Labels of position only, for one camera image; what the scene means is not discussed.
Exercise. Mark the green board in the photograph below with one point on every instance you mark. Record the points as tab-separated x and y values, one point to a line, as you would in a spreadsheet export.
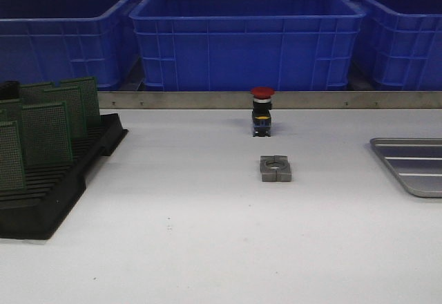
46	134
12	107
13	178
34	93
88	88

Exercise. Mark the green board second row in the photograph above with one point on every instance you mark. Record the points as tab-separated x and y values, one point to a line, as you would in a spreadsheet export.
71	95

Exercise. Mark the black slotted board rack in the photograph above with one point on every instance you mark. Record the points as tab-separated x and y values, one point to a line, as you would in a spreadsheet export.
53	190

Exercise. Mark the silver metal tray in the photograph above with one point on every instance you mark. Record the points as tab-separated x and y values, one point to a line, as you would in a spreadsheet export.
414	162

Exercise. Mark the red emergency stop button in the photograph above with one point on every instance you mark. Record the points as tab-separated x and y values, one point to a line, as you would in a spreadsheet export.
261	116

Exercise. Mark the grey metal clamp block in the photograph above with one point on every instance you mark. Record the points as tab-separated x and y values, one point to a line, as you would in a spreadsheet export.
275	168

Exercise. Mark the blue centre plastic crate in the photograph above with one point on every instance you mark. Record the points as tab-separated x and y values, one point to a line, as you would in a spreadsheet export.
235	45

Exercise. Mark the blue plastic crate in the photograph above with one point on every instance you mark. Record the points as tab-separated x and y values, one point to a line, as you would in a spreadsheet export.
399	44
235	45
53	40

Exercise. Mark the blue right plastic crate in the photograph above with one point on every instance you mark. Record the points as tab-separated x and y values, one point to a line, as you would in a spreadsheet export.
399	44

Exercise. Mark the blue left plastic crate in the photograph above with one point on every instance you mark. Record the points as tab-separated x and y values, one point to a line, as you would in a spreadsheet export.
53	40

